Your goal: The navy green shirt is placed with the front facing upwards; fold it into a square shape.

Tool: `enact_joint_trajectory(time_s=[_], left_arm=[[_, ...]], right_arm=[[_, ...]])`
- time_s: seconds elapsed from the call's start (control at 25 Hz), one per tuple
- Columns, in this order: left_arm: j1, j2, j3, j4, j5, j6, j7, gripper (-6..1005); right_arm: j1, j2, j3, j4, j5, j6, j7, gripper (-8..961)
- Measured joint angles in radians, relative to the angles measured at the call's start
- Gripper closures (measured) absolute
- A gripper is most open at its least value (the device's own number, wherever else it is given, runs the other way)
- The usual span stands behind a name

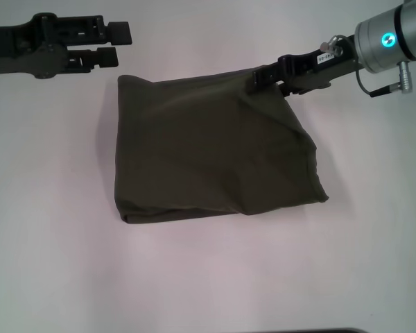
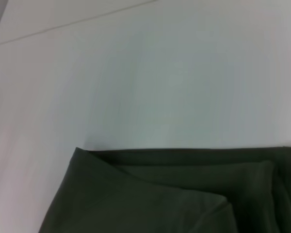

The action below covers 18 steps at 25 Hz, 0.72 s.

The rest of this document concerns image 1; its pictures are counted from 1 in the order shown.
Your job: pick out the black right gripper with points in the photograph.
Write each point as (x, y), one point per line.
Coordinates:
(315, 69)

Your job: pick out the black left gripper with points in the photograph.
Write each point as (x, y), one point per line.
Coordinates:
(24, 45)

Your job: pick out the dark green FREE t-shirt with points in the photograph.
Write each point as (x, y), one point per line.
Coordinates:
(211, 145)

